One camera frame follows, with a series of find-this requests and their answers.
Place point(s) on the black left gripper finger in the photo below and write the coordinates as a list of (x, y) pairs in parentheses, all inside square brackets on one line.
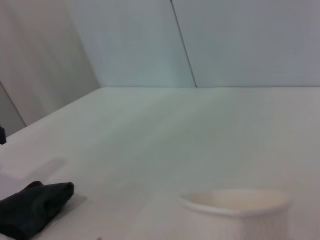
[(2, 136)]

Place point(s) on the dark blue rag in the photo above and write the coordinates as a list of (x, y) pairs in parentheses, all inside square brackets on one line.
[(32, 210)]

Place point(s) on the white paper cup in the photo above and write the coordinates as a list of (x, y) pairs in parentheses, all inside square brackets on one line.
[(240, 222)]

